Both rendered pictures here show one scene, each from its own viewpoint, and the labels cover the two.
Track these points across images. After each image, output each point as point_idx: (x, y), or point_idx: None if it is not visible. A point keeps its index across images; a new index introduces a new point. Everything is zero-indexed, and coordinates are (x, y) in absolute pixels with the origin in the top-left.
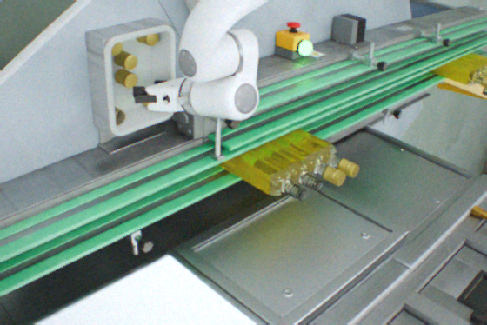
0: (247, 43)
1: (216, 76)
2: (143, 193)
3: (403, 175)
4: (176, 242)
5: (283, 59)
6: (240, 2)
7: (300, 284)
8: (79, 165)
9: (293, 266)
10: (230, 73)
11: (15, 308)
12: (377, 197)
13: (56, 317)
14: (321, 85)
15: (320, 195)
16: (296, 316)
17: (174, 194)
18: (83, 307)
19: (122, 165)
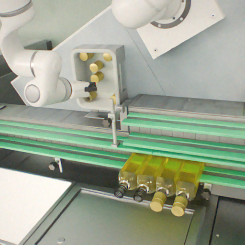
0: (38, 59)
1: (21, 74)
2: (61, 139)
3: None
4: (95, 184)
5: (239, 106)
6: (1, 28)
7: (72, 244)
8: (68, 115)
9: (90, 234)
10: (30, 75)
11: (16, 161)
12: None
13: (8, 171)
14: (225, 134)
15: (188, 222)
16: None
17: (97, 155)
18: (18, 174)
19: (76, 123)
